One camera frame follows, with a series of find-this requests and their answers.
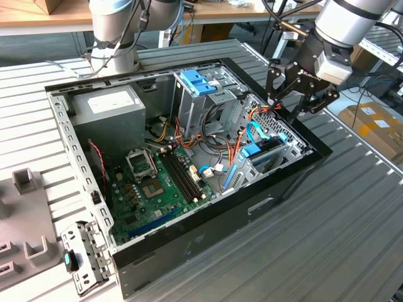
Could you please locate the grey metal disk bay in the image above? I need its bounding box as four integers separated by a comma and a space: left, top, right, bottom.
219, 130, 315, 194

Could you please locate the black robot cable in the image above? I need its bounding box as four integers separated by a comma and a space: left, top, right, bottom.
81, 0, 150, 79

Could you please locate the grey parts rack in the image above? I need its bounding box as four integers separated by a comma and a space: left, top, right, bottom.
0, 168, 63, 292

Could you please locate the grey power supply unit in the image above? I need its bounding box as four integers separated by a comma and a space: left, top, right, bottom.
67, 84, 147, 158

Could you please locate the metal socket cover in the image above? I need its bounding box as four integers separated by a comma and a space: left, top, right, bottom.
125, 147, 158, 182

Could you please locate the blue expansion slot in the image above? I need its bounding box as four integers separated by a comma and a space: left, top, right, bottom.
127, 207, 180, 240

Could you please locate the light brown cardboard box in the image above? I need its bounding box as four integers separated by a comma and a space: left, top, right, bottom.
31, 0, 69, 15

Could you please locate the CPU socket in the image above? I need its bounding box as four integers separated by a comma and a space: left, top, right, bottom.
140, 177, 166, 201

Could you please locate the cardboard box with labels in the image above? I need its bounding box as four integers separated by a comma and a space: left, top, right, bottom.
338, 102, 403, 164

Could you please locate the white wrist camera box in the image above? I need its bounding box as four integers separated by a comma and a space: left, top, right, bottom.
314, 50, 353, 86

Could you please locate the small brown cardboard box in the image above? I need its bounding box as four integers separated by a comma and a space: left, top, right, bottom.
201, 23, 237, 42

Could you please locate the black RAM slot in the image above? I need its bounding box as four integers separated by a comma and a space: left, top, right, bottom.
160, 152, 193, 204
168, 150, 202, 199

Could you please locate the black teal latch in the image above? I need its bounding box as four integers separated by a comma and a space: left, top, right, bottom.
62, 249, 80, 273

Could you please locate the red black fan wire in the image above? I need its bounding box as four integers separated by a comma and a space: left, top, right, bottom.
88, 140, 110, 193

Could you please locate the wooden top desk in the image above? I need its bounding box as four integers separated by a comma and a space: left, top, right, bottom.
0, 0, 322, 64

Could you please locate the white plug blue wire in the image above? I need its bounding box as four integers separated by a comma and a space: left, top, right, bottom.
198, 164, 230, 179

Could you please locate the large flat cardboard sheet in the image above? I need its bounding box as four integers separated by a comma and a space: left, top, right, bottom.
349, 45, 374, 78

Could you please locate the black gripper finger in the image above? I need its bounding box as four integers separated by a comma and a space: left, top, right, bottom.
266, 60, 304, 107
288, 81, 341, 126

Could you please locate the blue drive carrier tab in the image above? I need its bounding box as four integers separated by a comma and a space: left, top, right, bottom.
181, 69, 219, 96

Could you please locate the green motherboard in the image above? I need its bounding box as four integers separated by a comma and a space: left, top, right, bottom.
108, 146, 218, 246

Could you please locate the black open PC case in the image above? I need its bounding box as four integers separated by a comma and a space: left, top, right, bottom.
43, 57, 334, 299

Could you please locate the orange power wire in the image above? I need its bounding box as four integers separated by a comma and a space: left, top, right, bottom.
248, 103, 283, 120

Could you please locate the grey metal drive cage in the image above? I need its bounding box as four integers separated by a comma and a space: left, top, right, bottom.
171, 64, 251, 142

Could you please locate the blue data wire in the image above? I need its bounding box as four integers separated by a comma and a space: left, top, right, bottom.
244, 120, 272, 143

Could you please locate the aluminium frame slat table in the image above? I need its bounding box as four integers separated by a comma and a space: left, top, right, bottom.
358, 21, 403, 92

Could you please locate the orange yellow wire bundle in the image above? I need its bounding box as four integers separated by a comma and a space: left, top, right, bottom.
173, 116, 204, 150

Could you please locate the metal slot retainer bracket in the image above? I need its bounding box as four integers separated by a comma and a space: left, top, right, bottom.
59, 220, 115, 297

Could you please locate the hard disk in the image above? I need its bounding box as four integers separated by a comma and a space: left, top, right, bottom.
222, 133, 288, 192

